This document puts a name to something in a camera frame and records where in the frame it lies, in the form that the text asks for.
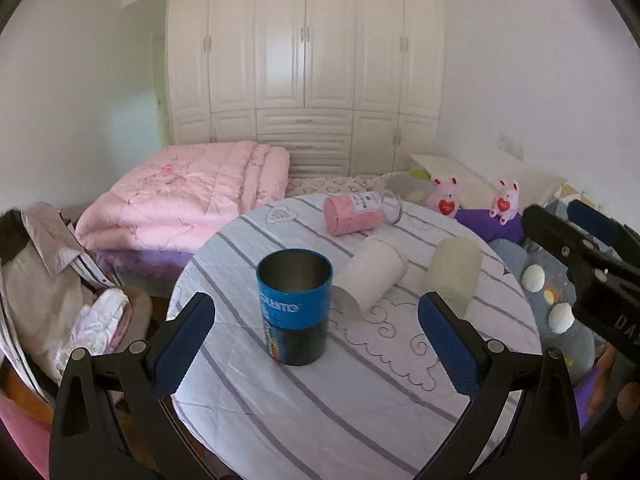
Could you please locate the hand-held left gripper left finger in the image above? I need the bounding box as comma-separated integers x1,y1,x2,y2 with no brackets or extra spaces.
49,291,236,480

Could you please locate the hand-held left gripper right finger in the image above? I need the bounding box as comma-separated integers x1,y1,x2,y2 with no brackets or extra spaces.
415,291,583,480

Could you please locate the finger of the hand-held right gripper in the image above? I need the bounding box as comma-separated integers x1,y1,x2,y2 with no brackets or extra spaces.
567,199,640,261
522,204,609,287

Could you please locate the white cup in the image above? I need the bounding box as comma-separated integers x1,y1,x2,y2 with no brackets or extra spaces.
333,234,409,321

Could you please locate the translucent pale green cup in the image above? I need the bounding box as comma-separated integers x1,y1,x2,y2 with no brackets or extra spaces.
424,236,484,319

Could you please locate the blue metal cup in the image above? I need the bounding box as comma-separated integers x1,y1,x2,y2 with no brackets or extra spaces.
256,249,334,366

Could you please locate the person's right hand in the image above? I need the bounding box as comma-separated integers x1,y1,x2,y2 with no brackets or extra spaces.
592,347,622,411

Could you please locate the pink plush bunny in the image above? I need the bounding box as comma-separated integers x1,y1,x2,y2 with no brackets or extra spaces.
426,173,464,219
488,178,522,224

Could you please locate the purple pillow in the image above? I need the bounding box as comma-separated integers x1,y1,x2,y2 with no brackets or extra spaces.
454,206,527,242

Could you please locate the pink white garment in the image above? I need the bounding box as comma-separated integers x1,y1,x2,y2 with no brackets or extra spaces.
54,287,135,377

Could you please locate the purple bed skirt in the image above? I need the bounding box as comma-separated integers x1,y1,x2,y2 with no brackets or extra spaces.
94,247,196,296

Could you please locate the striped white tablecloth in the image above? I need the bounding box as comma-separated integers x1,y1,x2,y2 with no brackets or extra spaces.
166,192,544,480

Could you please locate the pink folded quilt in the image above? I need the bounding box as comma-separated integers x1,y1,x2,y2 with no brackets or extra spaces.
75,140,291,251

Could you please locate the beige jacket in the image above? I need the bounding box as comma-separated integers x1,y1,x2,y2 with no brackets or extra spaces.
0,202,127,406

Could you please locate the clear plastic container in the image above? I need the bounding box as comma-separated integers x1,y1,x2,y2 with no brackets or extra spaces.
384,170,437,207

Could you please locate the pink bottle with clear lid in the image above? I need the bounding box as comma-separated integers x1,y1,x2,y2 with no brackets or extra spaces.
323,190,404,237

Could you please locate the pink cloth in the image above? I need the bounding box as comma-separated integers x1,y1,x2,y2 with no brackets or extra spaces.
0,394,57,480

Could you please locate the heart print bed sheet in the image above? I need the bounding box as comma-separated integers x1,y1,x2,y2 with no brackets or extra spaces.
284,172,402,202

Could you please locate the cream wardrobe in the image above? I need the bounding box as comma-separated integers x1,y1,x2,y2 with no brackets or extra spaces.
165,0,446,177

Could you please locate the white wall switch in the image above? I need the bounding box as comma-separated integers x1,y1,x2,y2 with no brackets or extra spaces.
497,132,524,161

